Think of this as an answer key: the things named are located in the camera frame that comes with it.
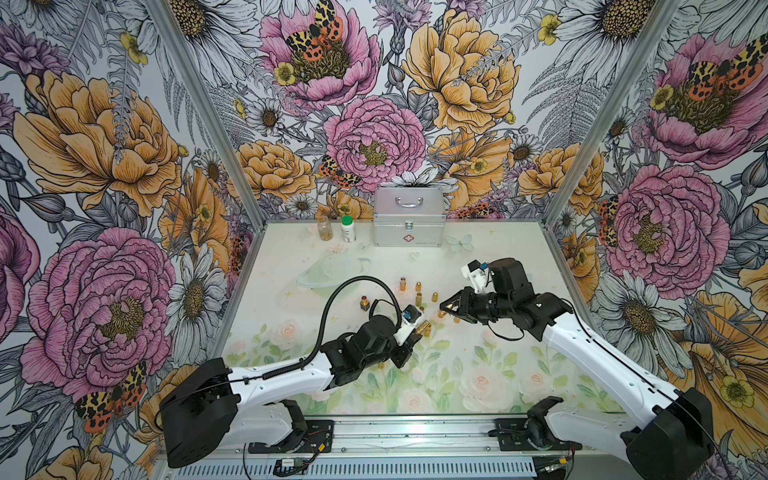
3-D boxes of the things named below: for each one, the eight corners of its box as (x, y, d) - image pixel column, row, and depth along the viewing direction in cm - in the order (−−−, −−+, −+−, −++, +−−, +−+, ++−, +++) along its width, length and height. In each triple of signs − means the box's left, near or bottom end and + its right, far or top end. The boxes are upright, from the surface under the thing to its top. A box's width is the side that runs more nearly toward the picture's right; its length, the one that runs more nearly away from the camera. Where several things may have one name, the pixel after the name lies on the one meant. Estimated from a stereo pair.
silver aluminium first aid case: (374, 247, 116) (372, 217, 104) (376, 215, 128) (374, 185, 116) (441, 247, 116) (446, 217, 104) (436, 215, 128) (441, 185, 116)
